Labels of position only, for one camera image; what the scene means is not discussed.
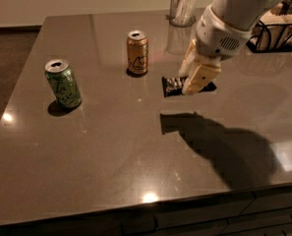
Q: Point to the white napkins in basket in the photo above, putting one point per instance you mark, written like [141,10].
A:
[280,27]

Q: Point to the dark drawer cabinet front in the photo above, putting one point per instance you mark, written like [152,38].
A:
[262,212]

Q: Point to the black RXBAR chocolate wrapper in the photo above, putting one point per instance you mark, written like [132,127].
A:
[174,86]

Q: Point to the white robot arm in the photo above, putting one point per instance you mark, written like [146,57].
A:
[239,14]

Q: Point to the green LaCroix soda can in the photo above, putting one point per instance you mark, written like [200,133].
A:
[61,79]

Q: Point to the orange LaCroix soda can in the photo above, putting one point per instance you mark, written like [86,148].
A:
[137,52]

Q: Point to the clear glass straw holder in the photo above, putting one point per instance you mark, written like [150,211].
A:
[182,13]

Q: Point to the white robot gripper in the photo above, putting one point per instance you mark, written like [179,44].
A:
[216,39]

